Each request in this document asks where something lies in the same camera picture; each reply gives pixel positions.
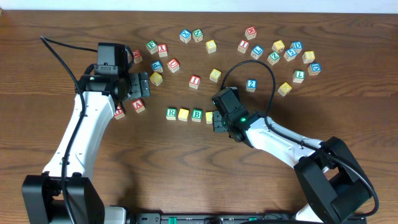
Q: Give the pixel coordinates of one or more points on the blue 5 block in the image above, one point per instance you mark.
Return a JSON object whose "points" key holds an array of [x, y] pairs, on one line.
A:
{"points": [[290, 54]]}

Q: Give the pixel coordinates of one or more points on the blue P block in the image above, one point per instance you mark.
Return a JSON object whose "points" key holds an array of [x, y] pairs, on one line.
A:
{"points": [[157, 66]]}

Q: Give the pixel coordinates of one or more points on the yellow 8 block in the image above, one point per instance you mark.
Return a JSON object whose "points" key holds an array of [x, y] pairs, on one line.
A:
{"points": [[308, 57]]}

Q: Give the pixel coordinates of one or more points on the red i block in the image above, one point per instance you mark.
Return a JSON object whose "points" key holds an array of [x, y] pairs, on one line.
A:
{"points": [[194, 82], [243, 46]]}

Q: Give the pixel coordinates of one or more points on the green B block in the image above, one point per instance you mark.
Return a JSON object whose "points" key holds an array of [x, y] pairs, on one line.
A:
{"points": [[197, 115]]}

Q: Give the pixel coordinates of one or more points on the green R block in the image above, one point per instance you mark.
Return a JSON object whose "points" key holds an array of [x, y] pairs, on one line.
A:
{"points": [[171, 114]]}

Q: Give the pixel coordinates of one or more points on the red U block lower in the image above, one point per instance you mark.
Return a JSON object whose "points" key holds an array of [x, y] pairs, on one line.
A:
{"points": [[119, 112]]}

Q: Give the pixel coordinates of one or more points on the red I block upper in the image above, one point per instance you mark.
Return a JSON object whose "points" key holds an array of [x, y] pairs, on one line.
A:
{"points": [[243, 46]]}

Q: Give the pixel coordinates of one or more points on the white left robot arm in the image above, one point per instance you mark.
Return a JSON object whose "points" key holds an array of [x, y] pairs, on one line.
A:
{"points": [[63, 192]]}

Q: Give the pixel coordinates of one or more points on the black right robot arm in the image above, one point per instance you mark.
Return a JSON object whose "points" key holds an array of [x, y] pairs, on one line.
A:
{"points": [[332, 180]]}

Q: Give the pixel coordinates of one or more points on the yellow O block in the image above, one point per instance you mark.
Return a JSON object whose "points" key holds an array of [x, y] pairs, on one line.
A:
{"points": [[183, 114]]}

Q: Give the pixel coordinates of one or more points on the green N block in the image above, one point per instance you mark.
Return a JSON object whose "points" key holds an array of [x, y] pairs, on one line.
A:
{"points": [[197, 35]]}

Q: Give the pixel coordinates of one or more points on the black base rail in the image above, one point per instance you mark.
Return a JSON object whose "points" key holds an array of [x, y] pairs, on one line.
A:
{"points": [[156, 218]]}

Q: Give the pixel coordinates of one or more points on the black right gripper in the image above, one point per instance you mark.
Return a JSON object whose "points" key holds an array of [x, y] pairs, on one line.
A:
{"points": [[218, 121]]}

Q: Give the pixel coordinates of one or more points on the red u block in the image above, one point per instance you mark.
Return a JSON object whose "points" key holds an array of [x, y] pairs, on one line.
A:
{"points": [[119, 112], [173, 65]]}

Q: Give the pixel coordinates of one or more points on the red block far left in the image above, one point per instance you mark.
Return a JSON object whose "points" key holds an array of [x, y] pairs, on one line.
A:
{"points": [[137, 56]]}

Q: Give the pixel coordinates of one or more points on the red U block upper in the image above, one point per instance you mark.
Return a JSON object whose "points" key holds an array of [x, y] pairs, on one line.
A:
{"points": [[173, 65]]}

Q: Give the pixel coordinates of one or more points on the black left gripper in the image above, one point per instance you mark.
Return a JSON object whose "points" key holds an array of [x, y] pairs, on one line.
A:
{"points": [[140, 84]]}

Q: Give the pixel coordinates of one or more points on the yellow K block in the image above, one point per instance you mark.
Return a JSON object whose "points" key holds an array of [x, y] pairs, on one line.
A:
{"points": [[284, 89]]}

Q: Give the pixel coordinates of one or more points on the blue X block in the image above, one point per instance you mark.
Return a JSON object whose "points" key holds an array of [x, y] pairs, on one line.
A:
{"points": [[185, 36]]}

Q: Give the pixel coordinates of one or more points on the green 7 block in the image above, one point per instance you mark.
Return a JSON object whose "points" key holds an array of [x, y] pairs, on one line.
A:
{"points": [[298, 76]]}

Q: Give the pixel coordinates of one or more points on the blue D block far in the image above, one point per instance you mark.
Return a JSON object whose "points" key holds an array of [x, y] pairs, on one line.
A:
{"points": [[297, 46]]}

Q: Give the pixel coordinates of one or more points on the green Z block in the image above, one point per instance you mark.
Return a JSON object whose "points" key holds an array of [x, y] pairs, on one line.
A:
{"points": [[273, 58]]}

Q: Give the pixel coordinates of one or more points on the red Y block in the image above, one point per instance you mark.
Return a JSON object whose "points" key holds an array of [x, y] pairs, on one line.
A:
{"points": [[162, 50]]}

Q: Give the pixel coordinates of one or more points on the red A block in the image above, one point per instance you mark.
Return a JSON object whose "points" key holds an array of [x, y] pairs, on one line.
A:
{"points": [[138, 105]]}

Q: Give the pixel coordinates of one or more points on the green F block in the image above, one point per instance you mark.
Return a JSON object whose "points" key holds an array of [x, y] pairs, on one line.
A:
{"points": [[152, 47]]}

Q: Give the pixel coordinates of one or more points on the blue D block right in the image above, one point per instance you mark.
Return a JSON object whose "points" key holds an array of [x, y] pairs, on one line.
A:
{"points": [[314, 69]]}

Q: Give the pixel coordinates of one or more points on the yellow G block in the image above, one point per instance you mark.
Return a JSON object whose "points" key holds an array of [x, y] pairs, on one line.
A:
{"points": [[156, 79]]}

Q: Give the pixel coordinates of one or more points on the blue L block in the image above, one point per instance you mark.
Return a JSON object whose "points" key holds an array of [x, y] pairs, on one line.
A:
{"points": [[256, 52]]}

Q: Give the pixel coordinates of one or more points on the yellow block with ball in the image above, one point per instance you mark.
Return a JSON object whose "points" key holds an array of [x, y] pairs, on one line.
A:
{"points": [[278, 46]]}

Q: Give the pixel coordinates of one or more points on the blue 2 block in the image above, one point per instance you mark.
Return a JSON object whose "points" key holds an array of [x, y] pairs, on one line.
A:
{"points": [[251, 85]]}

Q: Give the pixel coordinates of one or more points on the red I block lower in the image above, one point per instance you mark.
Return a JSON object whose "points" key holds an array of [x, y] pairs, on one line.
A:
{"points": [[194, 82]]}

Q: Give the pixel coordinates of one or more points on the blue d block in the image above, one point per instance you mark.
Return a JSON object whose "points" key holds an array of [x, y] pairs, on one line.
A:
{"points": [[314, 69], [297, 46]]}

